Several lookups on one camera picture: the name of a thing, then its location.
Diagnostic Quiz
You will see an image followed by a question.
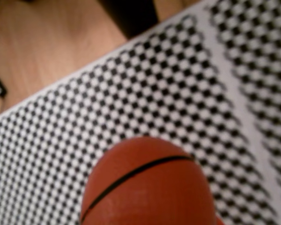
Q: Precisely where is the small orange basketball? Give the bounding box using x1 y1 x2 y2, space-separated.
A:
79 136 217 225

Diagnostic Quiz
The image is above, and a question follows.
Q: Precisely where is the black block object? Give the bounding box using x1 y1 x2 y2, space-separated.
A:
97 0 160 39

